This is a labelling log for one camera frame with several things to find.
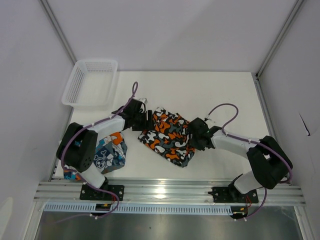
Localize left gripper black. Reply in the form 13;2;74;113
132;110;155;132

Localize black orange camouflage shorts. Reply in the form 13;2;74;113
138;107;196;168

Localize blue orange patterned shorts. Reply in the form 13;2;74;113
62;131;128;181

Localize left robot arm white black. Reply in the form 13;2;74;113
56;98;155;200

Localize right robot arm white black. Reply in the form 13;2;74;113
187;117;293;202

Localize white plastic basket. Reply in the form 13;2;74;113
61;58;118;110

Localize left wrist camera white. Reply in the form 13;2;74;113
138;97;148;105

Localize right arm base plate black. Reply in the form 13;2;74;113
207;186;259;204

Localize right side aluminium rail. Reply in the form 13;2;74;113
251;73;292;186

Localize aluminium mounting rail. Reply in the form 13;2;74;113
33;178;306;207

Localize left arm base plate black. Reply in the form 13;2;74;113
79;184;125;202

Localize left aluminium frame post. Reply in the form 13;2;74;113
38;0;77;65

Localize aluminium frame post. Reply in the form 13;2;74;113
38;0;77;65
255;0;307;80

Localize white slotted cable duct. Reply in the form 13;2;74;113
43;202;245;216

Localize right aluminium frame post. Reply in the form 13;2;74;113
255;0;307;80

